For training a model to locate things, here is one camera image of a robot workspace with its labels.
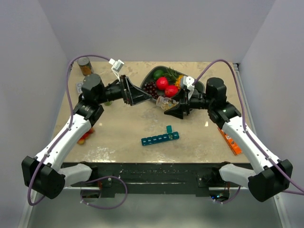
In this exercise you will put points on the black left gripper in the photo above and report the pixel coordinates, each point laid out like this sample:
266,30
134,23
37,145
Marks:
133,95

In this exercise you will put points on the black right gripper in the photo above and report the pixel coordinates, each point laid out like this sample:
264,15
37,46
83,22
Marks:
178,110

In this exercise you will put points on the clear pill bottle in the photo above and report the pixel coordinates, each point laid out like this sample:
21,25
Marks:
165,103

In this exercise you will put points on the teal weekly pill organizer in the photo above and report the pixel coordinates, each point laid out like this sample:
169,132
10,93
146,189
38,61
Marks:
170,135

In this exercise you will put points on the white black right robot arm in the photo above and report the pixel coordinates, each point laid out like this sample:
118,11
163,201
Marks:
269,174

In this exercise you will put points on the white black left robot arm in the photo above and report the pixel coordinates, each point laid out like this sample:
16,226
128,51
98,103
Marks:
44,173

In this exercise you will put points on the dark red grape bunch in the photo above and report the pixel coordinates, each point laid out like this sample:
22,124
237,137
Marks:
151,89

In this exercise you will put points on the red pomegranate right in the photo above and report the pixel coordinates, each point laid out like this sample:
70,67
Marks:
171,91

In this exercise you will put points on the red pomegranate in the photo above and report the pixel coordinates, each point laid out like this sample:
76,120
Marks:
162,83
171,91

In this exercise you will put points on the grey plastic fruit tray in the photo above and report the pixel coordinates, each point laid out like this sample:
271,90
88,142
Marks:
149,78

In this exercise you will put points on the red pomegranate left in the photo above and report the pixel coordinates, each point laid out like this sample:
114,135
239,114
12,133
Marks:
162,83

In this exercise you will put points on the green lime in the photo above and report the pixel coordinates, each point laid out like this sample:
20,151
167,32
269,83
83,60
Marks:
157,74

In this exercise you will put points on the orange pineapple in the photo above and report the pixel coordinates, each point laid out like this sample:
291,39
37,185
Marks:
173,76

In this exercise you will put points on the silver toothpaste box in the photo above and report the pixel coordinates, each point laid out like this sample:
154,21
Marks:
79,87

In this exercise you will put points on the tin food can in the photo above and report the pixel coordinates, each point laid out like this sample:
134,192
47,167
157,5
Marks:
85,66

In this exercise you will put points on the red cherry cluster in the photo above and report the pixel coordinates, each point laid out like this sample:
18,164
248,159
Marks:
85,136

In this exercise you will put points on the orange cardboard box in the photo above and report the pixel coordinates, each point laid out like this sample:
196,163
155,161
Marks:
231,143

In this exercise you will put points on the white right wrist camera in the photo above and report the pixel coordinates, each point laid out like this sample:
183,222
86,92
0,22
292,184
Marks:
187,83

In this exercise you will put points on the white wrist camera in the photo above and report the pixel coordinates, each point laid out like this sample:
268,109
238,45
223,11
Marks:
187,83
116,67

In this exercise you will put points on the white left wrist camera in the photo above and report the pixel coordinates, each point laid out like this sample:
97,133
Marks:
116,67

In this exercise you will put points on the black table front rail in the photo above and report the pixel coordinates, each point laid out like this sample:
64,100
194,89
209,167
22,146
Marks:
154,178

